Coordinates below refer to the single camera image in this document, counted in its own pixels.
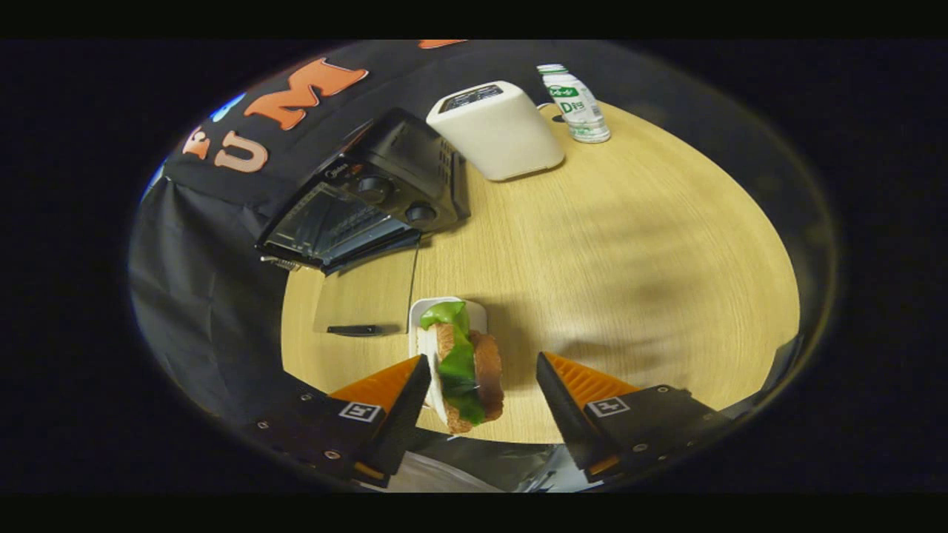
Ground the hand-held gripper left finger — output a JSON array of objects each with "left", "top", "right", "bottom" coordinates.
[{"left": 248, "top": 355, "right": 432, "bottom": 486}]

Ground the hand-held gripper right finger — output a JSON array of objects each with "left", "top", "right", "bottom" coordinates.
[{"left": 537, "top": 352, "right": 730, "bottom": 482}]

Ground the lettuce sandwich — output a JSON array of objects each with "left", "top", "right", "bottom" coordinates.
[{"left": 417, "top": 300, "right": 505, "bottom": 435}]

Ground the black toaster oven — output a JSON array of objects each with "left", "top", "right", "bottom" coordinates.
[{"left": 256, "top": 107, "right": 471, "bottom": 338}]

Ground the white pop-up toaster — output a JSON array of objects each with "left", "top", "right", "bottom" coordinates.
[{"left": 426, "top": 80, "right": 566, "bottom": 182}]

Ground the grey crumpled sheet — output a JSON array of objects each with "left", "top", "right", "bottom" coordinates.
[{"left": 393, "top": 433, "right": 582, "bottom": 493}]

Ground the white plastic tray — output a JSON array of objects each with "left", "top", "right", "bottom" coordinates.
[{"left": 409, "top": 296, "right": 488, "bottom": 360}]

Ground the small white drink bottle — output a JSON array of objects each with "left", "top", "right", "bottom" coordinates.
[{"left": 537, "top": 64, "right": 612, "bottom": 144}]

